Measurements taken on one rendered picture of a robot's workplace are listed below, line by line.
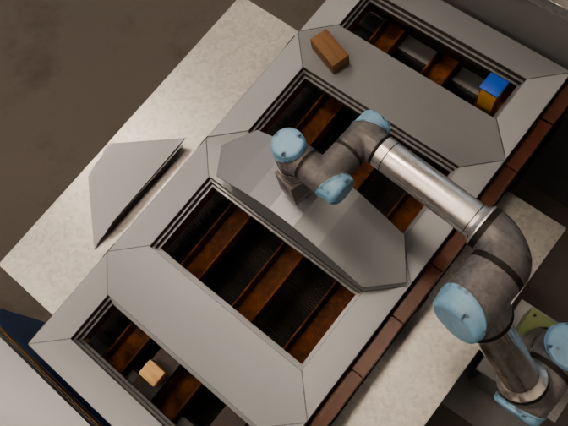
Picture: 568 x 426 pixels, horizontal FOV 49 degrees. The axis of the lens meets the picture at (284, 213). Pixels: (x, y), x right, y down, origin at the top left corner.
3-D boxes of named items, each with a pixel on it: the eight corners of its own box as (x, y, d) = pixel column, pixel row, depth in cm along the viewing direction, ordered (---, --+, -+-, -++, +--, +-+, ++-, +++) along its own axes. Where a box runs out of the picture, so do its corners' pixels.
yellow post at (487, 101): (471, 118, 200) (481, 89, 182) (480, 107, 201) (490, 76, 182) (484, 127, 198) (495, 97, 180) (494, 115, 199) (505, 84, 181)
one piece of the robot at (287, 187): (293, 134, 148) (301, 161, 163) (264, 158, 147) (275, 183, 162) (320, 162, 145) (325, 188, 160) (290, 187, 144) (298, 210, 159)
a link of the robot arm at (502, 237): (565, 238, 120) (365, 96, 134) (529, 281, 118) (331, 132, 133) (548, 254, 130) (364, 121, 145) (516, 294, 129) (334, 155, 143)
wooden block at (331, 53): (311, 47, 194) (309, 38, 190) (327, 37, 195) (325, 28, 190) (333, 74, 190) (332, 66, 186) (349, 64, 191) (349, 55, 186)
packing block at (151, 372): (143, 374, 179) (138, 373, 175) (154, 359, 180) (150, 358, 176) (157, 387, 177) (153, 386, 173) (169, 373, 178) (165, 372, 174)
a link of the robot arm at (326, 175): (366, 161, 131) (326, 132, 135) (331, 200, 129) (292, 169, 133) (366, 176, 139) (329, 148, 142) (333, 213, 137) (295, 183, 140)
